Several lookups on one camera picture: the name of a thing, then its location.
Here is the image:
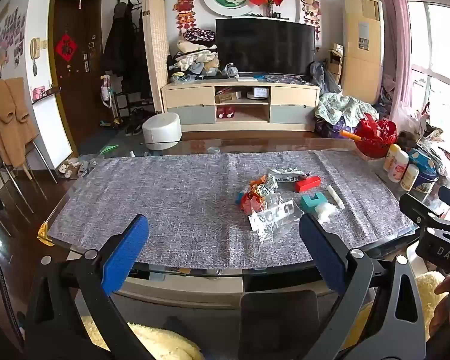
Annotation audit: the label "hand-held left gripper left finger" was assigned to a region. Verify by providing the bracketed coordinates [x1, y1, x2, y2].
[24, 214, 151, 360]

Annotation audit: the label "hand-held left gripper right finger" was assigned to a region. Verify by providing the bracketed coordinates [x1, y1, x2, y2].
[299, 214, 426, 360]

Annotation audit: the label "white tissue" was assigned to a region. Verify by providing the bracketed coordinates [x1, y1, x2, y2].
[315, 203, 340, 223]

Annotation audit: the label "teal block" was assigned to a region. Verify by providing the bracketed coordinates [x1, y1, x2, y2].
[301, 192, 328, 211]

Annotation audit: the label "white tube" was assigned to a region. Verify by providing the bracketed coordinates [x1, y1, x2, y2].
[326, 185, 346, 209]

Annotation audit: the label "clear printed plastic bag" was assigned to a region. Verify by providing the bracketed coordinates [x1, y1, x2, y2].
[247, 195, 304, 242]

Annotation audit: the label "red block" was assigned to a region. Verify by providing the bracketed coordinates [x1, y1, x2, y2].
[294, 175, 322, 193]

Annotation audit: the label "white wrapper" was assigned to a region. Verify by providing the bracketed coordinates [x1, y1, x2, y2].
[260, 178, 280, 197]

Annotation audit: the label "silver black snack wrapper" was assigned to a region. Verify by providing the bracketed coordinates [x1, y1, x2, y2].
[266, 168, 312, 188]

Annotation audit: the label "orange snack wrapper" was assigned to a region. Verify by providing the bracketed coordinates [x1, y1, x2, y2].
[239, 180, 267, 212]

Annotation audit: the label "person's right hand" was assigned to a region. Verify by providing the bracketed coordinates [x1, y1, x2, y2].
[429, 274, 450, 340]

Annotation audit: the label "blue tin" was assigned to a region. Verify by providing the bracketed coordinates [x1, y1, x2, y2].
[409, 148, 439, 196]

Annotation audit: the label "small white bottle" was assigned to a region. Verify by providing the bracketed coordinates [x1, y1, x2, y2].
[400, 163, 420, 192]

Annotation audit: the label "white bottle pink label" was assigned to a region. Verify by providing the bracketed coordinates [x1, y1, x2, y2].
[389, 151, 409, 182]

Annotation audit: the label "white bottle yellow label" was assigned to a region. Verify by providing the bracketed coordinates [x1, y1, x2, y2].
[383, 144, 402, 173]

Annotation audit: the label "grey woven tablecloth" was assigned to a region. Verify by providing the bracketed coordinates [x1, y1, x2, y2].
[48, 150, 417, 271]

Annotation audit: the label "yellow tape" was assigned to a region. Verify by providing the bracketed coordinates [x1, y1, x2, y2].
[37, 223, 55, 246]

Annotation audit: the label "red plastic basket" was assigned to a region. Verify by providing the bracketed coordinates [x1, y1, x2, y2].
[354, 114, 398, 158]

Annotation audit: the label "yellow fluffy cushion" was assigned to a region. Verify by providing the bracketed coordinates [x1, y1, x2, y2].
[80, 272, 449, 360]

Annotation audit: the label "slippers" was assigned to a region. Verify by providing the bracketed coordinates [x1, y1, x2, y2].
[58, 159, 98, 179]

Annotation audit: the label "metal chair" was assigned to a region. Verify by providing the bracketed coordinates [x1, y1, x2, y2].
[0, 139, 57, 211]

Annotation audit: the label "white round stool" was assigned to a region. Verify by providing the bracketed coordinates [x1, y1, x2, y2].
[142, 112, 181, 151]

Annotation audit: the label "black shoes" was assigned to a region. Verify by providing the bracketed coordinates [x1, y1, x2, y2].
[125, 108, 154, 136]

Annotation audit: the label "floral cloth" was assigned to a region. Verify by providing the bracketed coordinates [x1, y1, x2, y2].
[315, 94, 379, 128]

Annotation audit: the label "whiteboard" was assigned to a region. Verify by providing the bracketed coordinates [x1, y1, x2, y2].
[32, 92, 74, 169]

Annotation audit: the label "window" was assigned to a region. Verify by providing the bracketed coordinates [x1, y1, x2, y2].
[401, 0, 450, 143]

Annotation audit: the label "child scooter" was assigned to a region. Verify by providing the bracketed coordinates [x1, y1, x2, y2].
[99, 75, 124, 126]

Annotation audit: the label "cardboard covered air conditioner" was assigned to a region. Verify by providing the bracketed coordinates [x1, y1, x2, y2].
[341, 0, 384, 105]

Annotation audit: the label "brown door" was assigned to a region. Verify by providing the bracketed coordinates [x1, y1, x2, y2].
[48, 0, 110, 148]

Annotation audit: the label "grey plastic bag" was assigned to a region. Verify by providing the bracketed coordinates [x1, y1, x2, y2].
[309, 60, 340, 94]

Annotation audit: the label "beige television cabinet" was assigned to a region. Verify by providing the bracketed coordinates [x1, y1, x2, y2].
[161, 79, 320, 133]

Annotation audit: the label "cardboard boxes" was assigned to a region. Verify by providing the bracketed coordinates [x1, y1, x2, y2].
[328, 43, 346, 83]

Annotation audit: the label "brown coat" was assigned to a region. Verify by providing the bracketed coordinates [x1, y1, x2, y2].
[0, 78, 38, 167]

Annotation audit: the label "pink curtain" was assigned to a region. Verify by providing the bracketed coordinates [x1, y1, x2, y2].
[375, 0, 417, 121]

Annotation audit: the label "dark hanging coats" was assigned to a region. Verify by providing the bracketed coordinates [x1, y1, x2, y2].
[103, 2, 152, 100]

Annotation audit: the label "pile of clothes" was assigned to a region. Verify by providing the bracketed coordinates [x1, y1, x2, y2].
[167, 28, 220, 83]

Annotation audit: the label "beige folding screen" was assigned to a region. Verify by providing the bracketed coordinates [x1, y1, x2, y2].
[142, 0, 170, 113]

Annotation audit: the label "red diamond door decoration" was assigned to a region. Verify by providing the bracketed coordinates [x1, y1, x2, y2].
[54, 34, 78, 59]

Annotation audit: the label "black television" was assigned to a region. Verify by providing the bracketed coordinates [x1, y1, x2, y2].
[215, 18, 316, 76]

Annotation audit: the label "cartoon hanging decoration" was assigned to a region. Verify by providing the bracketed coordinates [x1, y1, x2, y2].
[299, 0, 322, 25]

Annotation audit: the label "wall photos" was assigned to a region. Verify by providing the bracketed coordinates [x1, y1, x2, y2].
[0, 5, 26, 83]

